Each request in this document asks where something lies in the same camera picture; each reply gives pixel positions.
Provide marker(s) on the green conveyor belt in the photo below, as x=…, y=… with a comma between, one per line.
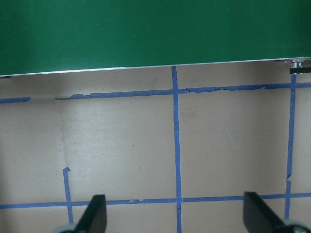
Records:
x=145, y=31

